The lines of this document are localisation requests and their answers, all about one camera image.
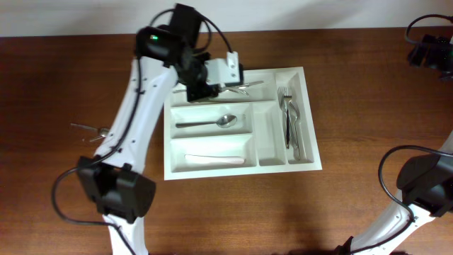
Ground large steel spoon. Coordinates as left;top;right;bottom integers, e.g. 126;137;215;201
172;87;250;96
175;114;237;128

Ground white plastic cutlery tray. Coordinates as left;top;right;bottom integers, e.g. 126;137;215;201
164;67;322;180

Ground white plastic knife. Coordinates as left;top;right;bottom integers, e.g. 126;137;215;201
185;154;246;165

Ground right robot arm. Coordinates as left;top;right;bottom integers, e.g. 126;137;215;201
333;135;452;255

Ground steel fork dark handle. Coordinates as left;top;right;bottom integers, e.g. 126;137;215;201
283;87;291;149

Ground steel tongs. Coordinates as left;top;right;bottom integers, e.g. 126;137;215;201
199;81;264;103

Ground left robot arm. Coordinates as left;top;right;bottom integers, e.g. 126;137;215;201
74;4;243;254

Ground small steel teaspoon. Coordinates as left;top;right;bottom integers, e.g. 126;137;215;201
89;135;104;142
70;123;110;137

